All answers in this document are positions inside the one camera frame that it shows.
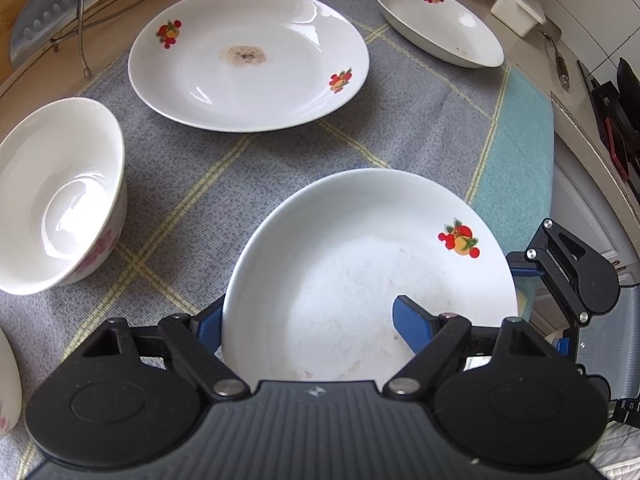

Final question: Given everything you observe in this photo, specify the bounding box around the wooden handle spatula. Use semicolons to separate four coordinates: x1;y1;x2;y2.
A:
538;18;570;91

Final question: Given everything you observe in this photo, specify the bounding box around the grey blue checked mat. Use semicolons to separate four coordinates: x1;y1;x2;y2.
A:
0;0;558;480

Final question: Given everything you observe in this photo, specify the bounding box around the white seasoning box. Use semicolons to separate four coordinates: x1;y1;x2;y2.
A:
490;0;547;38

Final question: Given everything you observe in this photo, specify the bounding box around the stained white plate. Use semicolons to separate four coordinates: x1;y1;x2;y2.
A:
128;0;370;133

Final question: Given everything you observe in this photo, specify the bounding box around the metal wire rack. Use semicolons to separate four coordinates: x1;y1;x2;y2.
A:
49;0;202;80

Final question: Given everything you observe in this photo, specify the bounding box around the white fruit plate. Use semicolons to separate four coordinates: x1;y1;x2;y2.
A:
221;169;518;386
375;0;504;68

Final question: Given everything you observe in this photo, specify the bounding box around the white floral bowl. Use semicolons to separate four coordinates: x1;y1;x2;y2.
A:
0;330;22;439
1;98;127;296

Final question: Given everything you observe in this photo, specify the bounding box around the black gas stove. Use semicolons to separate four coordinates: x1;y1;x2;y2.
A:
576;58;639;200

